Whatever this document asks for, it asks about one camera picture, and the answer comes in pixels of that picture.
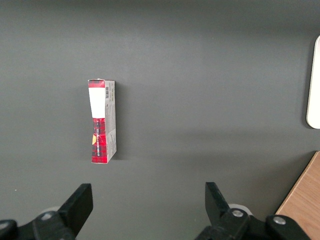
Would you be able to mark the oak wooden drawer cabinet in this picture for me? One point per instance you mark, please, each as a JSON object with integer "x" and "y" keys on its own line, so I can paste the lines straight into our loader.
{"x": 305, "y": 205}

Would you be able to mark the cream rectangular tray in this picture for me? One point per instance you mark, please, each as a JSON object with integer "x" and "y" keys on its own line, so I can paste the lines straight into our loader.
{"x": 315, "y": 95}

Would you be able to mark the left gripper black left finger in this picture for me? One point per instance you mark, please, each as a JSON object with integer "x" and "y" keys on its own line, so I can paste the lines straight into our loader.
{"x": 65, "y": 220}

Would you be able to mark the red tartan cardboard box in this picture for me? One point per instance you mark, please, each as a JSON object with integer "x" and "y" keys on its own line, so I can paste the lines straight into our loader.
{"x": 100, "y": 140}

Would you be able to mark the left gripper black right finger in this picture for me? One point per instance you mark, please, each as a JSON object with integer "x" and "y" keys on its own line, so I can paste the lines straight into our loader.
{"x": 225, "y": 225}

